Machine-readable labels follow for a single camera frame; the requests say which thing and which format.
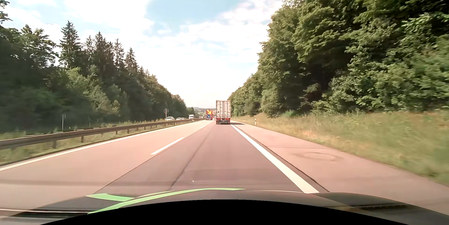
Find white lorry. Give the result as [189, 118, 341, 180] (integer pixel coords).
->
[215, 100, 232, 125]

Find grey asphalt road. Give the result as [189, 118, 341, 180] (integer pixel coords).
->
[0, 119, 449, 218]

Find road markings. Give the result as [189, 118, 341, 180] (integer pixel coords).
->
[0, 120, 320, 194]

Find car's own bonnet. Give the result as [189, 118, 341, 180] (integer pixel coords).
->
[0, 188, 449, 225]

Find wood of leafy trees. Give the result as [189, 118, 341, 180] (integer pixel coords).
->
[228, 0, 449, 117]

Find wood of dark conifers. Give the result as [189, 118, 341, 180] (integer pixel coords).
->
[0, 0, 196, 134]

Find grass verge with tall grass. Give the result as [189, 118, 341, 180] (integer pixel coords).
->
[233, 110, 449, 185]

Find metal guard rail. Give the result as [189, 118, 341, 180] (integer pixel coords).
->
[0, 118, 204, 150]

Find grass strip along guard rail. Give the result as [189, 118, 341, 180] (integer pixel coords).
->
[0, 120, 197, 166]

